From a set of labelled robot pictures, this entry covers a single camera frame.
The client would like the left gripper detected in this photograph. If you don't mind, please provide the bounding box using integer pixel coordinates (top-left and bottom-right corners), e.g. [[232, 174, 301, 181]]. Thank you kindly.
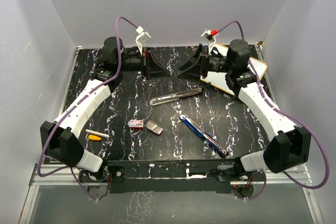
[[117, 47, 171, 80]]

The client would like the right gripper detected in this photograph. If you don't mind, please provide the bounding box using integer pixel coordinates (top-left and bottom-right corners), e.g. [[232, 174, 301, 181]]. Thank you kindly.
[[177, 44, 234, 83]]

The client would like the staple strip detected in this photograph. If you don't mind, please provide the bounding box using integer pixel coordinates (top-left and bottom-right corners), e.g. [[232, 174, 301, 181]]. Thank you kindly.
[[145, 120, 163, 135]]

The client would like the red staple box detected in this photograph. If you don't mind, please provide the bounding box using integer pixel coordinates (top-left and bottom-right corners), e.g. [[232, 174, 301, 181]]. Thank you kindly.
[[128, 120, 144, 129]]

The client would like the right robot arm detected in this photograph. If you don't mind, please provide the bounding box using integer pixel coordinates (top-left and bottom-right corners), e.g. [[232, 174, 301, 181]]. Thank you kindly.
[[177, 39, 311, 180]]

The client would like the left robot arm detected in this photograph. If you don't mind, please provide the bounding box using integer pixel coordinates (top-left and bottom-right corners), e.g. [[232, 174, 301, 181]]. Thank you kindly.
[[40, 37, 173, 182]]

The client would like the yellow framed whiteboard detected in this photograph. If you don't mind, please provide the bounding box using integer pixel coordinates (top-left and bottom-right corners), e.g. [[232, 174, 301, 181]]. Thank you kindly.
[[201, 44, 268, 95]]

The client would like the white marker pen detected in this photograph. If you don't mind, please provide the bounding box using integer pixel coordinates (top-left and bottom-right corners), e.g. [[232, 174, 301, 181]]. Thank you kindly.
[[86, 129, 110, 138]]

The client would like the orange marker cap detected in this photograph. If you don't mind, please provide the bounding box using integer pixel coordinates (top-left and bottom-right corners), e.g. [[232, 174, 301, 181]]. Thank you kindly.
[[88, 134, 102, 141]]

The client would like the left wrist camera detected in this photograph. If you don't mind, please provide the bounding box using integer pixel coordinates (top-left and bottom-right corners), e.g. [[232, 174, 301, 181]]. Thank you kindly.
[[135, 26, 151, 54]]

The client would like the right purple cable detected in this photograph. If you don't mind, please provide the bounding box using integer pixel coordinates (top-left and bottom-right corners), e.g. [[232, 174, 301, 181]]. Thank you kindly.
[[216, 20, 330, 201]]

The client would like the purple cable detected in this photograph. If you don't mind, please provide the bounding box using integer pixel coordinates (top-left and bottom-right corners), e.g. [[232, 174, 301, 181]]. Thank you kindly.
[[216, 20, 330, 201], [37, 16, 142, 201]]

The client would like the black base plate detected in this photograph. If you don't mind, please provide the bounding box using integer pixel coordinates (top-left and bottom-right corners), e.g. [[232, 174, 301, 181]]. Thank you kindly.
[[79, 159, 265, 194]]

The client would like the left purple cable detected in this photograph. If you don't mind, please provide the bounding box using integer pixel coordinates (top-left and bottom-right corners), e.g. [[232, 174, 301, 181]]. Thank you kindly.
[[37, 16, 142, 201]]

